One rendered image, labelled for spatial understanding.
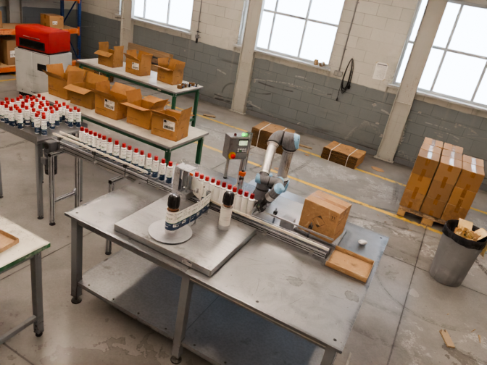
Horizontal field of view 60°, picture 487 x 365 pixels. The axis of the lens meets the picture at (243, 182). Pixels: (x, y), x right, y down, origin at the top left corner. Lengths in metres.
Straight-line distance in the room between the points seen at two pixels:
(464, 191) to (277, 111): 4.27
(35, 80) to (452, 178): 6.85
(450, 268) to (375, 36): 4.60
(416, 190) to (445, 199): 0.37
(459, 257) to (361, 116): 4.16
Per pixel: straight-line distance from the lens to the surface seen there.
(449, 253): 4.98
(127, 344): 3.47
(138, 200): 3.52
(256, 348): 3.26
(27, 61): 8.47
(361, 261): 3.34
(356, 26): 8.32
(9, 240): 3.13
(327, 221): 3.32
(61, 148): 4.45
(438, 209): 6.26
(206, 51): 9.61
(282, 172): 3.51
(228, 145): 3.26
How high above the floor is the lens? 2.54
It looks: 25 degrees down
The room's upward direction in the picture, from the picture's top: 11 degrees clockwise
